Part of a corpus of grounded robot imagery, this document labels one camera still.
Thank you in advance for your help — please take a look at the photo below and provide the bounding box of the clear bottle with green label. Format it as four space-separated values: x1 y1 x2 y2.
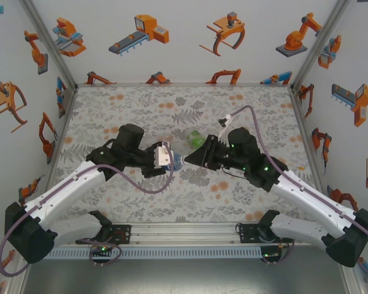
186 129 208 148

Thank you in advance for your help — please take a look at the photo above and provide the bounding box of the clear bottle without label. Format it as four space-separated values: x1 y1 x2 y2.
158 133 190 148

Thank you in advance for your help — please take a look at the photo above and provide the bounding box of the clear bottle with blue label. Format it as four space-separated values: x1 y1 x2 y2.
166 151 188 172

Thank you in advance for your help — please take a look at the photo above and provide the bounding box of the small circuit board green light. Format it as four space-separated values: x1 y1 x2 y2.
90 244 114 255
261 249 282 260

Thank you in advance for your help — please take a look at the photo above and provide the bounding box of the aluminium frame bar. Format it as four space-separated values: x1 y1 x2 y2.
289 91 328 192
76 81 292 89
44 87 80 187

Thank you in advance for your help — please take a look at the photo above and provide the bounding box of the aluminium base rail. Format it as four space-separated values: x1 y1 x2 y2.
61 222 298 246

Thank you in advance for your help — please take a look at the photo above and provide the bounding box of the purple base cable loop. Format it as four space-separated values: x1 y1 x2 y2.
261 240 296 266
76 238 123 269

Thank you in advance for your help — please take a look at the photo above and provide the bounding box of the slotted grey cable duct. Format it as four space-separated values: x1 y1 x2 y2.
48 247 263 260

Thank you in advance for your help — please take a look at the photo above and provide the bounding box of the aluminium frame post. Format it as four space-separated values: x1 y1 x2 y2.
339 263 367 294
289 0 352 92
4 260 30 294
20 0 80 92

